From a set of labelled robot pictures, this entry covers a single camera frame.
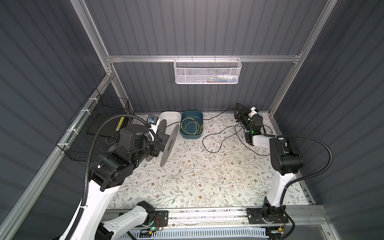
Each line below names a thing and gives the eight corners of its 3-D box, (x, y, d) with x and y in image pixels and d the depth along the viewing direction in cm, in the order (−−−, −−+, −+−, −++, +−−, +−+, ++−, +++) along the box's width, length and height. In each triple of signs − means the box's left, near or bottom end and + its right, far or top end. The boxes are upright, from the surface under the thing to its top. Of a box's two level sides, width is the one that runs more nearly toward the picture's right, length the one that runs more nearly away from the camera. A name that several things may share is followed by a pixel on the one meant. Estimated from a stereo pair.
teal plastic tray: (180, 138, 107) (179, 133, 102) (182, 115, 122) (181, 110, 117) (203, 138, 107) (203, 133, 102) (202, 115, 122) (202, 110, 117)
